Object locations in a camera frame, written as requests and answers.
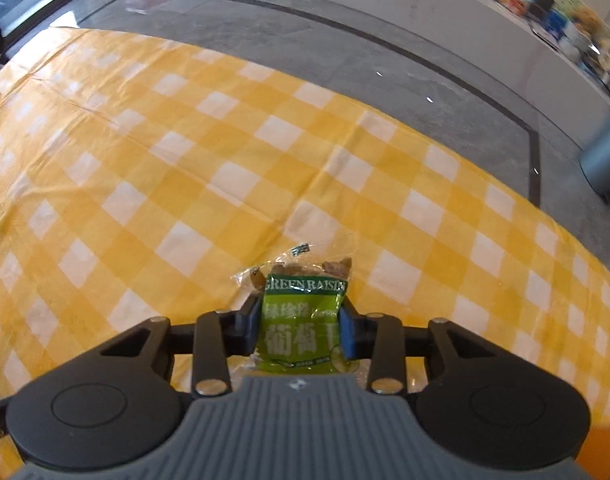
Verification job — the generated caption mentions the yellow checked tablecloth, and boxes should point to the yellow checked tablecloth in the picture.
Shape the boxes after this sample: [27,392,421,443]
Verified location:
[0,25,610,480]

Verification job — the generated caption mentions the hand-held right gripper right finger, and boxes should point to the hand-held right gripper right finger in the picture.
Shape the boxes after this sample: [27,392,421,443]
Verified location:
[337,307,506,395]

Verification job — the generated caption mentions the green raisin packet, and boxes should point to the green raisin packet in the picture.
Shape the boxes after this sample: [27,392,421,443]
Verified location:
[231,242,356,373]

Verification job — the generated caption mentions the white marble television console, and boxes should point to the white marble television console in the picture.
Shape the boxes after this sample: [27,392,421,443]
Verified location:
[385,0,610,111]

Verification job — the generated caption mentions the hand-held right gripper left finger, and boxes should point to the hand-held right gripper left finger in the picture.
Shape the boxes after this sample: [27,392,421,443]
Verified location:
[97,300,263,396]

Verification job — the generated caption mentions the blue box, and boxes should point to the blue box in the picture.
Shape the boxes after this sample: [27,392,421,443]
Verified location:
[542,10,568,41]

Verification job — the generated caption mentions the snack packets on counter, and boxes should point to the snack packets on counter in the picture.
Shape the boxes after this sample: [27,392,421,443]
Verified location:
[555,0,610,71]

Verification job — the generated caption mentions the grey metal trash can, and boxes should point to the grey metal trash can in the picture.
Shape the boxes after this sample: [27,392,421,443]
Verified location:
[579,107,610,203]

